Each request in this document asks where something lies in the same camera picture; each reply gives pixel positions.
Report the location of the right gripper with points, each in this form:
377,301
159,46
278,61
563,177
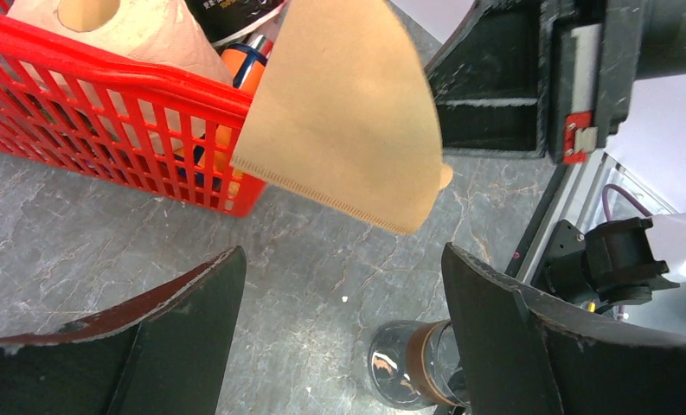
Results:
486,78

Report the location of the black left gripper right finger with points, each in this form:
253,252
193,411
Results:
524,351

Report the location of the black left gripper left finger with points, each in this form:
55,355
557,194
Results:
162,352

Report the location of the brown paper coffee filter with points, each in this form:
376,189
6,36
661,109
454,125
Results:
344,116

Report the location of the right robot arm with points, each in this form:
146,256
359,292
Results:
620,262

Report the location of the glass jar with brown band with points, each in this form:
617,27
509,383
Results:
415,365

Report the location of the orange blue bottle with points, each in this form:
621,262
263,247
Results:
246,60

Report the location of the black face tissue pack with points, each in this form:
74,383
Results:
225,20

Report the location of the red plastic basket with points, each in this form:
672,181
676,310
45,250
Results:
150,127

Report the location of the beige paper towel roll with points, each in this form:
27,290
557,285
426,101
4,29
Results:
155,32

